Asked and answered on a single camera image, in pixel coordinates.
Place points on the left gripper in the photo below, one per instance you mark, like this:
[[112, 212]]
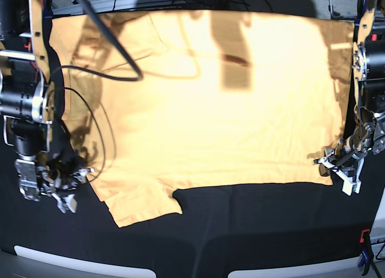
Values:
[[367, 136]]

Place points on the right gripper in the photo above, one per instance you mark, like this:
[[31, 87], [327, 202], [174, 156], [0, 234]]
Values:
[[43, 175]]

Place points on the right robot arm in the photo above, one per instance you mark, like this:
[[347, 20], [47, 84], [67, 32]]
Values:
[[28, 106]]

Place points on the yellow t-shirt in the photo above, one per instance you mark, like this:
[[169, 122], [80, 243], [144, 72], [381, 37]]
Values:
[[228, 97]]

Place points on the blue clamp far right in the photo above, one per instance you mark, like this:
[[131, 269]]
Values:
[[365, 14]]

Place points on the red blue clamp near right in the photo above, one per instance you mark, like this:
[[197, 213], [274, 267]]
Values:
[[366, 252]]

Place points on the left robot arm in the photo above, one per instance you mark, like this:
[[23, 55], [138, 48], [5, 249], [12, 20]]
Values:
[[368, 74]]

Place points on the black table cloth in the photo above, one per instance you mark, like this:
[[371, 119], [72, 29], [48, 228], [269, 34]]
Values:
[[221, 229]]

